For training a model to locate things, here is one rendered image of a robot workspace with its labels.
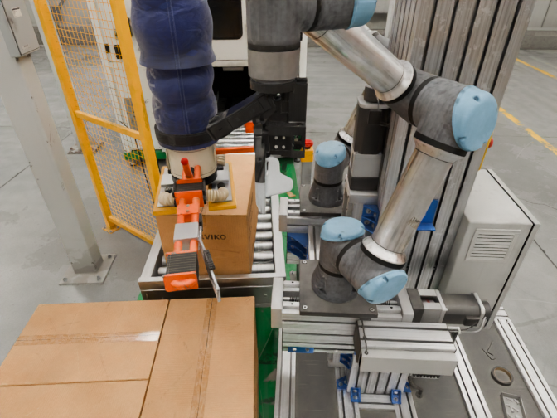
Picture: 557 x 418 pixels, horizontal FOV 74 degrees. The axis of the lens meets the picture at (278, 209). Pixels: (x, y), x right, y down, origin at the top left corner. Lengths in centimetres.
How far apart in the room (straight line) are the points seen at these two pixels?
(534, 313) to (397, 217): 212
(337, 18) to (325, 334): 95
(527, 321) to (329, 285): 193
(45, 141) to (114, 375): 138
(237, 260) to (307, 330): 66
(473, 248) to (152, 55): 111
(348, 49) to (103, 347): 147
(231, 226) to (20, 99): 135
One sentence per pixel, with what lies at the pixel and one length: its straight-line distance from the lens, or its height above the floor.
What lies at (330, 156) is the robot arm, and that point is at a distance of 141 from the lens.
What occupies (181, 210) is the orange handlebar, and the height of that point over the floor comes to 127.
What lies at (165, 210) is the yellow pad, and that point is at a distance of 134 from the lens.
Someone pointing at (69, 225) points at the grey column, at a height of 44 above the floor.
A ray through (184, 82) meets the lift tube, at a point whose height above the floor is 156.
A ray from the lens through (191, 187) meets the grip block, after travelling 120.
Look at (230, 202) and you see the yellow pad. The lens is 133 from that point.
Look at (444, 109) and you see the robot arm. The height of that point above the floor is 162.
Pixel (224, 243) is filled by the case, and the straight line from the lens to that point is 172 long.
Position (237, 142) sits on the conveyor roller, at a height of 53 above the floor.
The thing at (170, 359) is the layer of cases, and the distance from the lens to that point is 165.
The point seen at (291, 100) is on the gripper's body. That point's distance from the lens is 58.
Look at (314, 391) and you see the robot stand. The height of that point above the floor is 21.
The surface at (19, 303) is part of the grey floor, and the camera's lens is 301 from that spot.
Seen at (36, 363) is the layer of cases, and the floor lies 54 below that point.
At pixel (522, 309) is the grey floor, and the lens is 292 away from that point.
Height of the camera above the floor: 187
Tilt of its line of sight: 34 degrees down
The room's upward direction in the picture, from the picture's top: straight up
